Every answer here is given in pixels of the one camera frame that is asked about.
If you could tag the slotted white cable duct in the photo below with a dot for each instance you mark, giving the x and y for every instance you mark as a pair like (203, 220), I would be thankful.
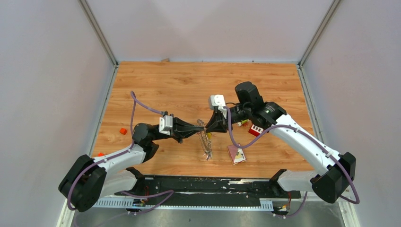
(131, 203)

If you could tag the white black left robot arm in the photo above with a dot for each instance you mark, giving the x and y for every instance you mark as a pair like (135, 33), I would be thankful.
(90, 179)

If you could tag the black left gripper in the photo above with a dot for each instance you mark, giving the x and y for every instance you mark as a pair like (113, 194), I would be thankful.
(177, 131)

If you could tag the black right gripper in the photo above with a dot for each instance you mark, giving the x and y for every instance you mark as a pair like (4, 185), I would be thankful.
(217, 123)

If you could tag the small orange brick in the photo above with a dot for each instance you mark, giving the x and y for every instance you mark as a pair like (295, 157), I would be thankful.
(123, 131)

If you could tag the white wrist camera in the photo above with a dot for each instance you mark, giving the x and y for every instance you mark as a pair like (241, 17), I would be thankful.
(165, 123)
(217, 104)

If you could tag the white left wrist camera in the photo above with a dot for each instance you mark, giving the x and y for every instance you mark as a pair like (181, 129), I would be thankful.
(165, 123)

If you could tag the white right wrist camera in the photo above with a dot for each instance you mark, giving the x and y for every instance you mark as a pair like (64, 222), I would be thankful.
(217, 104)

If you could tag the playing card box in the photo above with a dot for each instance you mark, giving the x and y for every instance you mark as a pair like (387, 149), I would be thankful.
(236, 154)

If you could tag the toy brick car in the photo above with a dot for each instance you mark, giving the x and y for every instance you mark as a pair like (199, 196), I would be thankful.
(242, 123)

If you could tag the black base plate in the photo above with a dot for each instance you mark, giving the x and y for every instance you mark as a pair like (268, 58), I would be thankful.
(210, 191)

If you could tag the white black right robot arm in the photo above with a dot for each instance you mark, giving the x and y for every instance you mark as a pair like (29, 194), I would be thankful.
(333, 173)

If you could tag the red white toy brick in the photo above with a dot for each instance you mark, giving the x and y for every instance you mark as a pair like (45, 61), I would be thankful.
(255, 130)

